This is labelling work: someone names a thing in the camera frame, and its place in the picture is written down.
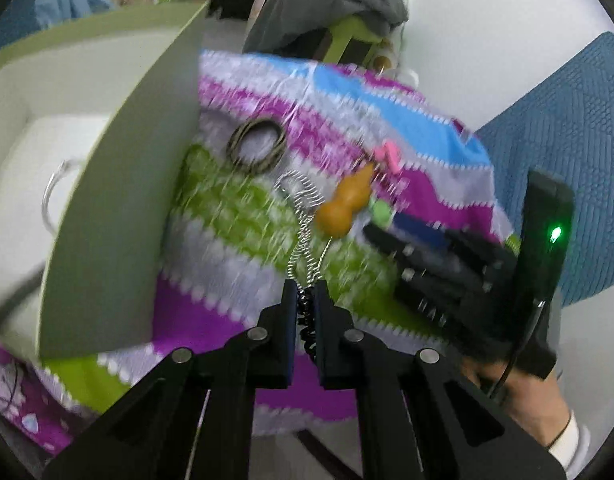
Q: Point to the dark braided bangle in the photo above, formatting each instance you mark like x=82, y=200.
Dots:
x=256, y=146

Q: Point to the green cardboard box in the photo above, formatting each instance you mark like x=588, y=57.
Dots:
x=95, y=116

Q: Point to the pink hair clip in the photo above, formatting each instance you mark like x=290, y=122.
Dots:
x=388, y=155

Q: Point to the grey fleece blanket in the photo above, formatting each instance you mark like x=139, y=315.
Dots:
x=280, y=23

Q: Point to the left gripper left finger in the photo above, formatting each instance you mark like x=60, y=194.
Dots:
x=191, y=416

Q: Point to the small green jade charm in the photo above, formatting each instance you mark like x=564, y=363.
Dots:
x=382, y=214

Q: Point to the person's right hand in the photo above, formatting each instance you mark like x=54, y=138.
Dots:
x=539, y=407

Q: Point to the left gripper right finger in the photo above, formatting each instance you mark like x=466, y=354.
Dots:
x=419, y=418

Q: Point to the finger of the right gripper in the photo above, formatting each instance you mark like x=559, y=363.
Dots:
x=414, y=226
x=386, y=243

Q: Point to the orange wooden gourd pendant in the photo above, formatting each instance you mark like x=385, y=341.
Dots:
x=335, y=217

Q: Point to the colourful striped floral cloth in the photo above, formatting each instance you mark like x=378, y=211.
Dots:
x=230, y=235

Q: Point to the green plastic stool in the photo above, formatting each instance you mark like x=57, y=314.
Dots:
x=349, y=41

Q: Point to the blue quilted cushion right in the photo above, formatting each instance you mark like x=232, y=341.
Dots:
x=565, y=126

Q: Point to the light blue bed sheet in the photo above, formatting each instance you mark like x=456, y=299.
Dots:
x=49, y=13

